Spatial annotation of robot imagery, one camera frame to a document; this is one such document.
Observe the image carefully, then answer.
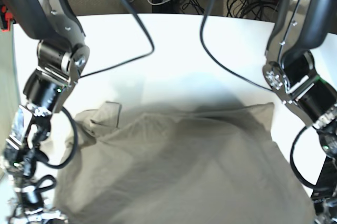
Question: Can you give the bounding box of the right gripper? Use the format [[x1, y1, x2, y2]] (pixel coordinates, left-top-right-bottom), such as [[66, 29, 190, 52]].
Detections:
[[5, 184, 68, 223]]

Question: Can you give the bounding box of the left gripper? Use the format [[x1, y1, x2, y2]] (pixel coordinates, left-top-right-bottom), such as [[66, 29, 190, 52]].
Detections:
[[314, 197, 336, 224]]

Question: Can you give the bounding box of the beige t-shirt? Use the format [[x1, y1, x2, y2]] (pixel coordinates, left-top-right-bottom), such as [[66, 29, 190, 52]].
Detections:
[[53, 102, 315, 223]]

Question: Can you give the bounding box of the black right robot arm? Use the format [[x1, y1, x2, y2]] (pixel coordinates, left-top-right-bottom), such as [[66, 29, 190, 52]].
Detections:
[[1, 0, 90, 223]]

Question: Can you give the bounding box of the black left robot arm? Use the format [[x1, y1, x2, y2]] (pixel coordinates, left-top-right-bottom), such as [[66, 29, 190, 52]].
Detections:
[[263, 0, 336, 161]]

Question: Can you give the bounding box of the red black clamp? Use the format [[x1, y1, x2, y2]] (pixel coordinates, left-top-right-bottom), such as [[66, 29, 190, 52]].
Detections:
[[1, 5, 13, 32]]

